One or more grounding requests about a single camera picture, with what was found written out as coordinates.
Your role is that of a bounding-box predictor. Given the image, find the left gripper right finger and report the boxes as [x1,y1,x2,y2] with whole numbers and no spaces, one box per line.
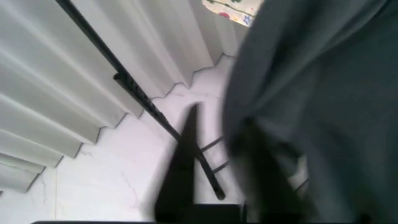
[231,119,315,223]

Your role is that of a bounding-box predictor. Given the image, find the white curtain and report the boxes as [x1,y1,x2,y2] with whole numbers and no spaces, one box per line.
[0,0,249,194]

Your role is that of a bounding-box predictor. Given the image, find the cream printed shorts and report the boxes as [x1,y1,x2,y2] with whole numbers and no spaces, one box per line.
[201,0,265,27]

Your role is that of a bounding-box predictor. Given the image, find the dark grey T-shirt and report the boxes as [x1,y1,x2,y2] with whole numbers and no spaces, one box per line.
[222,0,398,224]

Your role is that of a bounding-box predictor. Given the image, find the black clothes rack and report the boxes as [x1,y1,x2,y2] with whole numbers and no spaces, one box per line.
[55,0,308,202]

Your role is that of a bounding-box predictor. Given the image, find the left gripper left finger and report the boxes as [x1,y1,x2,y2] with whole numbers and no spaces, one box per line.
[154,104,200,223]

